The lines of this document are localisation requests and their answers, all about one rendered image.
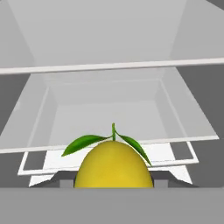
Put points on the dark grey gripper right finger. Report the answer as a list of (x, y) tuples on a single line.
[(161, 183)]

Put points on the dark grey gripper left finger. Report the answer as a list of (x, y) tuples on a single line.
[(66, 183)]

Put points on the yellow lemon with green leaves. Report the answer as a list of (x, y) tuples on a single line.
[(113, 169)]

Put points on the white framed fridge shelf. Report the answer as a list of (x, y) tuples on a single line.
[(35, 163)]

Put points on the glass fridge shelf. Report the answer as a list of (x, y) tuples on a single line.
[(87, 67), (26, 125)]

